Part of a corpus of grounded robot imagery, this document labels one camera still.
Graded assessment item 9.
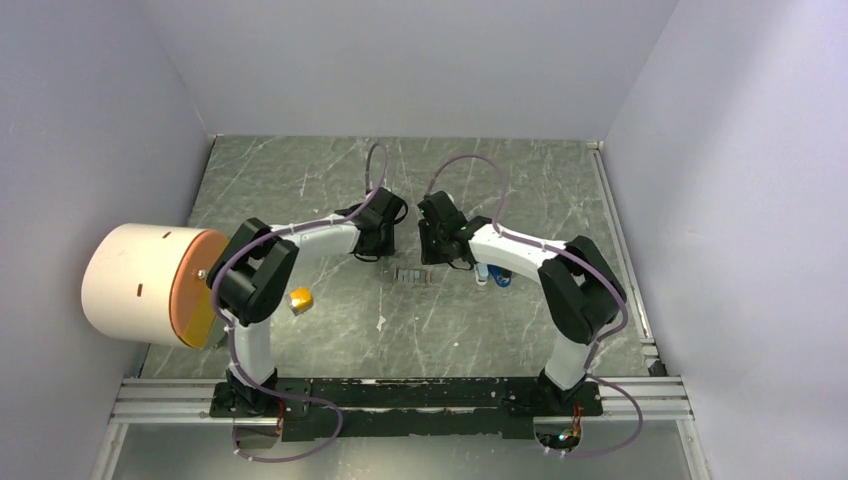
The grey staple strips tray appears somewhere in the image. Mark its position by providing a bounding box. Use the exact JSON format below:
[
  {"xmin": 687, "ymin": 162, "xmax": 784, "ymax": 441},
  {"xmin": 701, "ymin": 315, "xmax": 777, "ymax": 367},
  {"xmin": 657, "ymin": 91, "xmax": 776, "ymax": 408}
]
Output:
[{"xmin": 393, "ymin": 268, "xmax": 431, "ymax": 285}]

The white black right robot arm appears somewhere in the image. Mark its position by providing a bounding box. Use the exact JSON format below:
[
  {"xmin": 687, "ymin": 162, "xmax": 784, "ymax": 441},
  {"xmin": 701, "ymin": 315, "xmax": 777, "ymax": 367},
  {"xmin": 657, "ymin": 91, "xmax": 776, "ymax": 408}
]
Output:
[{"xmin": 418, "ymin": 191, "xmax": 627, "ymax": 414}]

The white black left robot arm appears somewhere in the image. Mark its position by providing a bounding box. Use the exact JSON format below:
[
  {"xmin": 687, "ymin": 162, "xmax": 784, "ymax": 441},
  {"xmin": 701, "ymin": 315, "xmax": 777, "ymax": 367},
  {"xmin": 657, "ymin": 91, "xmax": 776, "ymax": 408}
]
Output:
[{"xmin": 206, "ymin": 187, "xmax": 409, "ymax": 416}]

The yellow tape roll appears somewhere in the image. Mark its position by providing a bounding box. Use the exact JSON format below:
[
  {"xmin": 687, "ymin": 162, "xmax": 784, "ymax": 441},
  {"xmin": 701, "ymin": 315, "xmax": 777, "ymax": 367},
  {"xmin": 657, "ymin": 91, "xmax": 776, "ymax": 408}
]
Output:
[{"xmin": 286, "ymin": 287, "xmax": 314, "ymax": 316}]

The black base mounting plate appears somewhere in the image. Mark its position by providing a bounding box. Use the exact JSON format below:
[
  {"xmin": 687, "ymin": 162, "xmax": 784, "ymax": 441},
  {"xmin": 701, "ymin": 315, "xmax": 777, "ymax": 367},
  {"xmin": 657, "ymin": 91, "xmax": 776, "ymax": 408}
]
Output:
[{"xmin": 208, "ymin": 377, "xmax": 603, "ymax": 442}]

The white orange cylinder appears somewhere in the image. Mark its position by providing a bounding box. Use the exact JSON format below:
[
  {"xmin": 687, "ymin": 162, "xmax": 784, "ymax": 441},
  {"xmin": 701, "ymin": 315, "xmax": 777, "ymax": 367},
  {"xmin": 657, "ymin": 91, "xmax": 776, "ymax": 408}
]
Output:
[{"xmin": 81, "ymin": 223, "xmax": 229, "ymax": 349}]

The aluminium rail frame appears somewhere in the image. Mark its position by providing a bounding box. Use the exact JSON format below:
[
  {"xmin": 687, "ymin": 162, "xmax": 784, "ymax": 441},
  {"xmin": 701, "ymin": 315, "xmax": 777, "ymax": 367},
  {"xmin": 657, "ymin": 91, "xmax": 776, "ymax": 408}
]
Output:
[{"xmin": 111, "ymin": 178, "xmax": 694, "ymax": 462}]

